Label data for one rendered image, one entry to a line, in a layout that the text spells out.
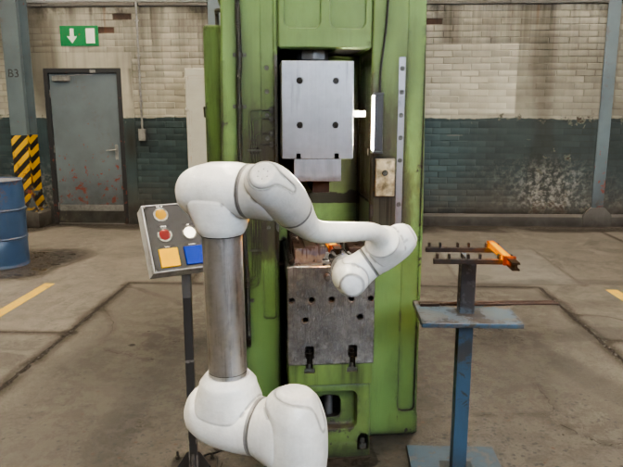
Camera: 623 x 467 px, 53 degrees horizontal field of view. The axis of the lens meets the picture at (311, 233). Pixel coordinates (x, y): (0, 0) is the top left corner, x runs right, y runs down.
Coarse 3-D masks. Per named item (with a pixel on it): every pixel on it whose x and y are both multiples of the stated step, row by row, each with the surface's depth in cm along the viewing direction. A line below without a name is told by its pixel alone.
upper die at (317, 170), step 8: (296, 160) 260; (304, 160) 260; (312, 160) 261; (320, 160) 261; (328, 160) 261; (336, 160) 262; (296, 168) 261; (304, 168) 261; (312, 168) 261; (320, 168) 262; (328, 168) 262; (336, 168) 262; (296, 176) 261; (304, 176) 262; (312, 176) 262; (320, 176) 262; (328, 176) 263; (336, 176) 263
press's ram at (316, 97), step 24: (288, 72) 253; (312, 72) 254; (336, 72) 255; (288, 96) 255; (312, 96) 256; (336, 96) 257; (288, 120) 257; (312, 120) 258; (336, 120) 258; (288, 144) 259; (312, 144) 259; (336, 144) 260
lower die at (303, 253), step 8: (296, 240) 284; (304, 240) 279; (296, 248) 267; (304, 248) 268; (312, 248) 268; (320, 248) 268; (296, 256) 268; (304, 256) 268; (312, 256) 269; (320, 256) 269
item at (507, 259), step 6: (492, 246) 255; (498, 246) 253; (498, 252) 246; (504, 252) 243; (504, 258) 234; (510, 258) 232; (504, 264) 234; (510, 264) 231; (516, 264) 225; (516, 270) 225
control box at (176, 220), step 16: (144, 208) 241; (160, 208) 244; (176, 208) 247; (144, 224) 240; (160, 224) 242; (176, 224) 245; (192, 224) 248; (144, 240) 242; (160, 240) 240; (176, 240) 243; (192, 240) 246; (160, 272) 236; (176, 272) 241; (192, 272) 248
